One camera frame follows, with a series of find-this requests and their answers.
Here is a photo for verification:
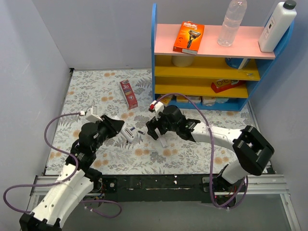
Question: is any white remote control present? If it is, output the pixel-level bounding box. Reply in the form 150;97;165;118
112;116;134;143

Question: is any white battery cover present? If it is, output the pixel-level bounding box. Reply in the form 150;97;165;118
159;137;167;148

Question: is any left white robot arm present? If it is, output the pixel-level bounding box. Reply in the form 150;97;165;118
19;115;125;231

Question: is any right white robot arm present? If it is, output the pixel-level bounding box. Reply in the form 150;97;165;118
146;101;274;191

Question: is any yellow orange box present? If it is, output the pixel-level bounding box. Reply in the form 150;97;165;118
157;94;174;106

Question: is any red toothpaste box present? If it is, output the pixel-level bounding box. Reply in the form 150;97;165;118
120;80;138;110

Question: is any floral table mat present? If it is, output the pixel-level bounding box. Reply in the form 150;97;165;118
45;69;259;176

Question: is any red box on shelf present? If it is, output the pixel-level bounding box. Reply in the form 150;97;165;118
211;79;245;93

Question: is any white cup on shelf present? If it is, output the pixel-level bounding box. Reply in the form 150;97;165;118
171;55;194;67

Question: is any blue yellow pink shelf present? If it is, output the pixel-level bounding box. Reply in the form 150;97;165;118
151;4;294;111

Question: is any orange razor box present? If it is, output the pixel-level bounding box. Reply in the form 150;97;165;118
173;21;205;55

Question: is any blue white container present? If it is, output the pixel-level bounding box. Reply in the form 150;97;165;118
225;58;250;69

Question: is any clear plastic water bottle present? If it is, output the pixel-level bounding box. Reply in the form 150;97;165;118
217;0;247;47

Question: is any white bottle black cap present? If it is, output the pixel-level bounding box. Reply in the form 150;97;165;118
258;0;297;52

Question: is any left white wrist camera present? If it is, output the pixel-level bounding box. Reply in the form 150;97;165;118
79;105;102;123

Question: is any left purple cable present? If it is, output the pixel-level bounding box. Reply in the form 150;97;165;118
2;112;84;215

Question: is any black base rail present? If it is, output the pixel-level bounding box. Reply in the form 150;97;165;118
97;174;211;204

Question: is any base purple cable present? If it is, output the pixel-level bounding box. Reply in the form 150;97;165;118
81;199;123;218

